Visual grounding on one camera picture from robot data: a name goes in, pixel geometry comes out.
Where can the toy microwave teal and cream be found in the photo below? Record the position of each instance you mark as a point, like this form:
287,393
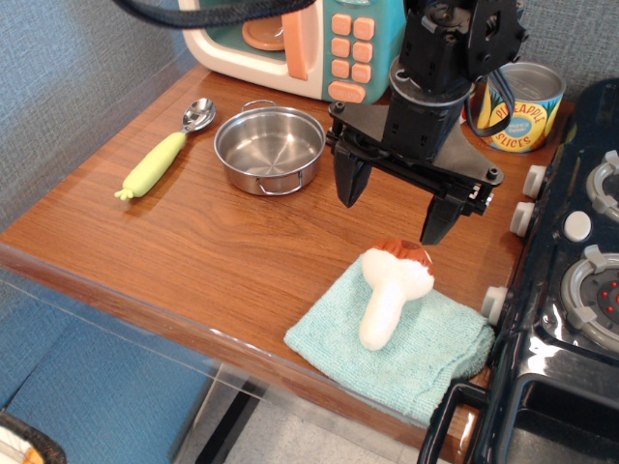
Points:
333,51

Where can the light blue folded cloth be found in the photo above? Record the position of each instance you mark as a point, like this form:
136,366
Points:
436,341

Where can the spoon with green handle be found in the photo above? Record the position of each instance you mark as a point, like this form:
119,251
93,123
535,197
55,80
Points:
153,166

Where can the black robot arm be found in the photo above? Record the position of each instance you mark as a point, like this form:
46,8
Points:
447,47

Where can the black toy stove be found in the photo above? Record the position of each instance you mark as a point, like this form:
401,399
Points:
552,395

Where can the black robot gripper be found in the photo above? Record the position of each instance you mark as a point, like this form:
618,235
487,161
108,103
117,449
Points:
415,137

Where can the plush mushroom toy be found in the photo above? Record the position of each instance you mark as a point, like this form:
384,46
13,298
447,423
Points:
397,272

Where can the orange toy plate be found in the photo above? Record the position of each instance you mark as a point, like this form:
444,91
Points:
264,34

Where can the small stainless steel pot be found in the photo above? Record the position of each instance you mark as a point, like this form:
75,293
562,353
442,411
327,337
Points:
270,150

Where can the pineapple slices tin can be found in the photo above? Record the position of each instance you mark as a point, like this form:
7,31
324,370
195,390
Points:
538,90

